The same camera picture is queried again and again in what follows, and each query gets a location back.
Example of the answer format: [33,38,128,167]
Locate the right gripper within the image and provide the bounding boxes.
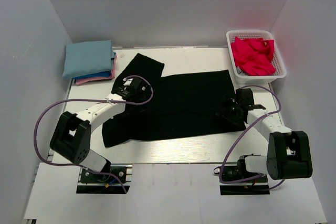
[214,95,244,127]

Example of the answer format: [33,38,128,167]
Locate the black t-shirt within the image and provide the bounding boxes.
[102,54,246,147]

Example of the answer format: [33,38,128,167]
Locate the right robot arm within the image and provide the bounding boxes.
[216,86,313,184]

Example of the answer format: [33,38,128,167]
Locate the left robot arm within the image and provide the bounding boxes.
[50,75,153,182]

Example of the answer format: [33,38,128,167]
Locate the white plastic basket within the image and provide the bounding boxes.
[226,30,287,84]

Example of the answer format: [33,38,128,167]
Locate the red t-shirt in basket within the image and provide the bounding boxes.
[230,37,276,76]

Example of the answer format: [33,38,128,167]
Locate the pink folded t-shirt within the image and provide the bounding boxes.
[74,58,117,86]

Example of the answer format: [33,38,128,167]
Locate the light blue folded t-shirt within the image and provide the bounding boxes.
[62,40,114,79]

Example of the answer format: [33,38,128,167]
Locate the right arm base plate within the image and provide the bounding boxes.
[219,164,270,196]

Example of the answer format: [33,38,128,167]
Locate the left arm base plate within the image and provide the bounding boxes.
[76,164,132,195]

